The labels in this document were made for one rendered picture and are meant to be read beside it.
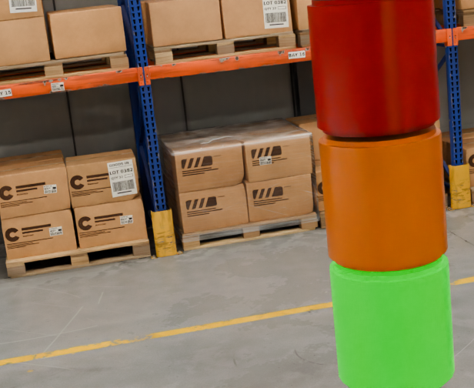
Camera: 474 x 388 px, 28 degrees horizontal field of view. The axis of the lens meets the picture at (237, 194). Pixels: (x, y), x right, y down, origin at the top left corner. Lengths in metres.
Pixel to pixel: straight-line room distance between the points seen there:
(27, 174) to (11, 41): 1.08
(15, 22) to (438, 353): 7.63
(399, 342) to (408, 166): 0.07
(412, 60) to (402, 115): 0.02
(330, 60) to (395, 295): 0.10
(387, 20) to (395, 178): 0.06
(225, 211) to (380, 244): 7.91
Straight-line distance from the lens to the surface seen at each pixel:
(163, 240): 8.18
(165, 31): 8.07
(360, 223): 0.39
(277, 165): 8.31
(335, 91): 0.38
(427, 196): 0.39
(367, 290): 0.39
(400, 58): 0.37
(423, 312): 0.40
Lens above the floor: 2.34
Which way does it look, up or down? 13 degrees down
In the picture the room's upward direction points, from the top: 6 degrees counter-clockwise
